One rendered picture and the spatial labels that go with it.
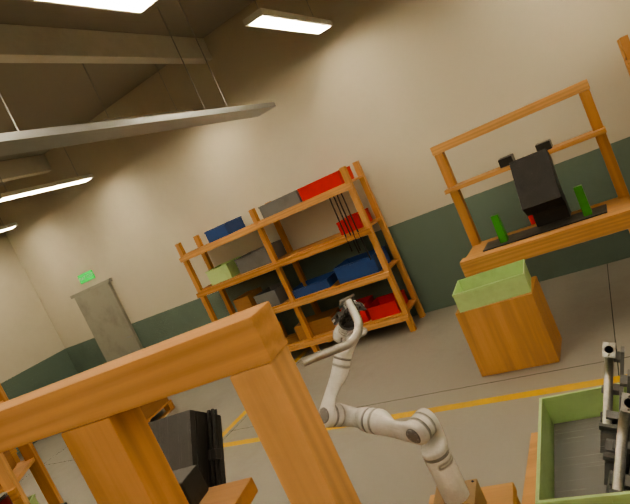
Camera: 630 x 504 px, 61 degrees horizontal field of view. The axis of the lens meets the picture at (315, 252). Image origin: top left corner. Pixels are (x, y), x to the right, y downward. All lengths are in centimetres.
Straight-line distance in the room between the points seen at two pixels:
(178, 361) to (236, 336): 13
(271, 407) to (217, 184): 728
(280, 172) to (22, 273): 633
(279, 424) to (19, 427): 60
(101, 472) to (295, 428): 46
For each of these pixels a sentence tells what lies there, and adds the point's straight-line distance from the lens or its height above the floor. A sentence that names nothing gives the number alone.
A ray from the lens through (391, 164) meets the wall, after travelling 690.
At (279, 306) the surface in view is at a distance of 748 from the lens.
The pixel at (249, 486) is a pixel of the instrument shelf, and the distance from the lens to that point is 137.
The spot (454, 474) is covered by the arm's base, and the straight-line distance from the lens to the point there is 199.
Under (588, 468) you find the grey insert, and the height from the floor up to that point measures 85.
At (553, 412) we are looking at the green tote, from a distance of 244.
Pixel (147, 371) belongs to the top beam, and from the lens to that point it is 109.
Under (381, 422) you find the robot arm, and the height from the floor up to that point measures 126.
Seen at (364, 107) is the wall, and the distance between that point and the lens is 694.
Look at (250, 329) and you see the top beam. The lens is 95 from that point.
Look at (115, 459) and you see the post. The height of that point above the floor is 176.
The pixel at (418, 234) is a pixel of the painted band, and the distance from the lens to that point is 699.
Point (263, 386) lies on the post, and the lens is 99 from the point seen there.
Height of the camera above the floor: 209
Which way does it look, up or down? 6 degrees down
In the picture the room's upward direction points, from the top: 24 degrees counter-clockwise
